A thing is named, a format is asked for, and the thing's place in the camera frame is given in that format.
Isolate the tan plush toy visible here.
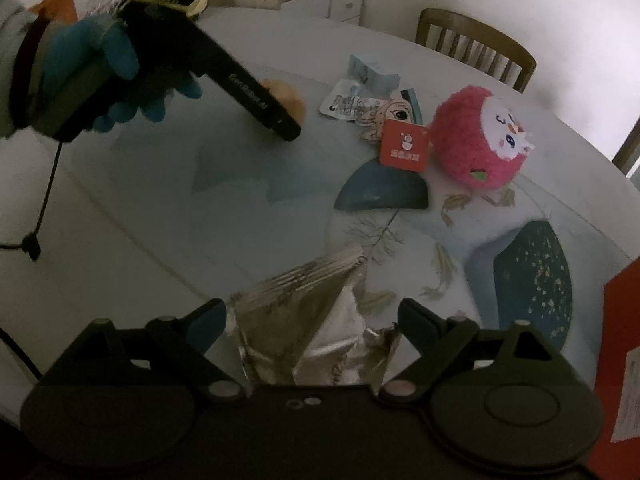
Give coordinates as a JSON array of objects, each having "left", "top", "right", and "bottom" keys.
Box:
[{"left": 260, "top": 79, "right": 307, "bottom": 126}]

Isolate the silver foil wrapper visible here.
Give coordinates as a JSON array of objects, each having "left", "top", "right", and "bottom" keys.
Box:
[{"left": 227, "top": 245, "right": 400, "bottom": 391}]

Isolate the pink plush bird toy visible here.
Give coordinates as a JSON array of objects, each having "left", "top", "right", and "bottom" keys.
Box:
[{"left": 428, "top": 86, "right": 535, "bottom": 190}]

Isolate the red card tag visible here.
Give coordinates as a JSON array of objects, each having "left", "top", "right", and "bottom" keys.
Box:
[{"left": 378, "top": 119, "right": 428, "bottom": 174}]

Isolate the blue gloved left hand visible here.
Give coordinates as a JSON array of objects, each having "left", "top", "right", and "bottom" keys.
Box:
[{"left": 1, "top": 9, "right": 202, "bottom": 143}]

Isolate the yellow green tissue box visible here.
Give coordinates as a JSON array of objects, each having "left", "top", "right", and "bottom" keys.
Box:
[{"left": 186, "top": 0, "right": 208, "bottom": 21}]

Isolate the red cardboard box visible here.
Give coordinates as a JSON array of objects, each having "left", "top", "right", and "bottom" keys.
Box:
[{"left": 588, "top": 261, "right": 640, "bottom": 479}]

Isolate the white chicken snack packet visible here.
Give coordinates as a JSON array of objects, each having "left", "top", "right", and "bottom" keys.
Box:
[{"left": 319, "top": 79, "right": 413, "bottom": 143}]

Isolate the light blue small box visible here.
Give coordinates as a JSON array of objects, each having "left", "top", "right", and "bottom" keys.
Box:
[{"left": 347, "top": 54, "right": 400, "bottom": 98}]

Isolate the teal striped small packet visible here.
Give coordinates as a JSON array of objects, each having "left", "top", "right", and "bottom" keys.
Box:
[{"left": 400, "top": 88, "right": 424, "bottom": 126}]

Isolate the wooden chair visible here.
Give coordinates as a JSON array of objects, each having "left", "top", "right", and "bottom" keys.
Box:
[{"left": 414, "top": 9, "right": 537, "bottom": 93}]

